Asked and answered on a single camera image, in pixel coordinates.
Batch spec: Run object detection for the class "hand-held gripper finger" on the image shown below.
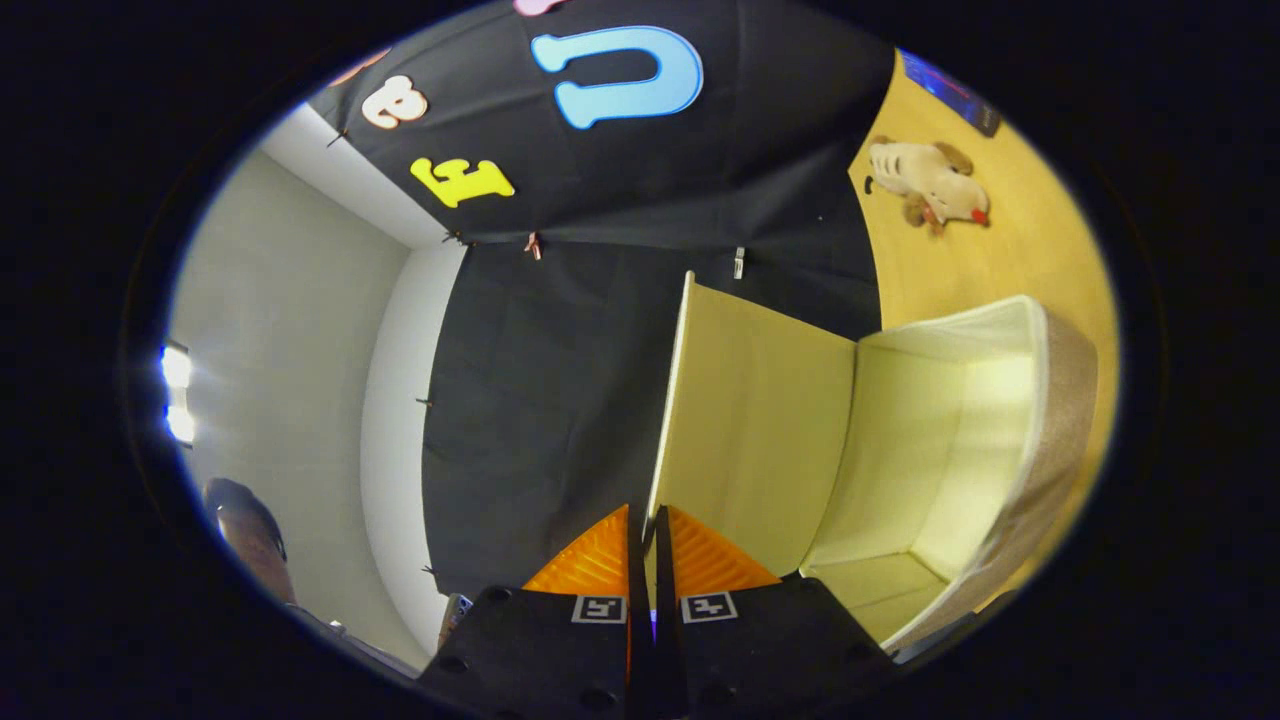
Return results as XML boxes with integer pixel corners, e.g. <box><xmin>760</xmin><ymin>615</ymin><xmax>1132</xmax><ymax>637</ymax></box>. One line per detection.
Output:
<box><xmin>655</xmin><ymin>504</ymin><xmax>898</xmax><ymax>720</ymax></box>
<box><xmin>415</xmin><ymin>503</ymin><xmax>658</xmax><ymax>720</ymax></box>

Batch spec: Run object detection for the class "beige fabric storage box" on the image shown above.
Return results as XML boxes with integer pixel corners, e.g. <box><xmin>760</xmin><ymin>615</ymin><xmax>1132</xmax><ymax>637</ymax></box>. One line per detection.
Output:
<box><xmin>645</xmin><ymin>270</ymin><xmax>1101</xmax><ymax>656</ymax></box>

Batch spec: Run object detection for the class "person's head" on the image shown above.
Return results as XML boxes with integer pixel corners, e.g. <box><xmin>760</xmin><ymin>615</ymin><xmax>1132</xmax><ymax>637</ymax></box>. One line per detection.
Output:
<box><xmin>203</xmin><ymin>477</ymin><xmax>298</xmax><ymax>607</ymax></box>

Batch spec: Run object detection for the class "row of black cloth clips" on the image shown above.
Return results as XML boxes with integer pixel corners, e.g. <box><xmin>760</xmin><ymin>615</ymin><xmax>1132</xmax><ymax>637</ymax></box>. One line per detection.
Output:
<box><xmin>325</xmin><ymin>128</ymin><xmax>476</xmax><ymax>581</ymax></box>

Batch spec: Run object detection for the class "beige plush toy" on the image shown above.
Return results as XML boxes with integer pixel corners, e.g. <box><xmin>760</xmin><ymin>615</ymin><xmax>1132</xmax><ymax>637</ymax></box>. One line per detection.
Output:
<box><xmin>865</xmin><ymin>137</ymin><xmax>993</xmax><ymax>236</ymax></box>

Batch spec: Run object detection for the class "blue book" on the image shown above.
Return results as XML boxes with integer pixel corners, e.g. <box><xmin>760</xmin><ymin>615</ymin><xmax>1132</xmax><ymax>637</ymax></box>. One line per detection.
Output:
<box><xmin>897</xmin><ymin>48</ymin><xmax>1004</xmax><ymax>139</ymax></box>

